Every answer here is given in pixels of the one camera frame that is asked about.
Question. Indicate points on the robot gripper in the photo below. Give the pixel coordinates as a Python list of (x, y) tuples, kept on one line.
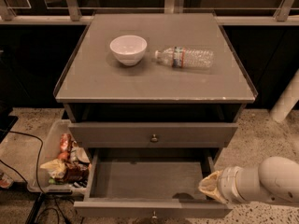
[(226, 182)]

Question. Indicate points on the grey drawer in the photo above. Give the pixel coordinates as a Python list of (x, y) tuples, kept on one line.
[(140, 182), (153, 134)]

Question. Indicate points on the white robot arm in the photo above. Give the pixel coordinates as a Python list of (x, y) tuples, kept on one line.
[(261, 165)]

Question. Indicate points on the grey top drawer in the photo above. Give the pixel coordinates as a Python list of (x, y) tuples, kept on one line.
[(153, 134)]

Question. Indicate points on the grey wooden drawer cabinet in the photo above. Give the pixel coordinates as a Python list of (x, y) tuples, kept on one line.
[(95, 87)]

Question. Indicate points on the clear plastic water bottle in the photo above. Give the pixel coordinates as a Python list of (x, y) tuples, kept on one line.
[(181, 57)]

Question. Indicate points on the brown snack bag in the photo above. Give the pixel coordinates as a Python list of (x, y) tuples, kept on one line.
[(76, 172)]

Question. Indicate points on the clear plastic storage bin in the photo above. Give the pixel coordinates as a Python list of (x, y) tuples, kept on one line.
[(50, 151)]

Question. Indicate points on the yellow snack bag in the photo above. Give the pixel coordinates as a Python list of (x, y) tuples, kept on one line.
[(55, 168)]

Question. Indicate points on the white ceramic bowl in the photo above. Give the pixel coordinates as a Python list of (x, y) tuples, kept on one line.
[(128, 49)]

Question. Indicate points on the red white object on floor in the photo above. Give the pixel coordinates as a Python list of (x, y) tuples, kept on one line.
[(5, 181)]

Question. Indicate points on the metal window railing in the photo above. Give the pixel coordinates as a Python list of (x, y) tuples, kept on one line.
[(227, 12)]

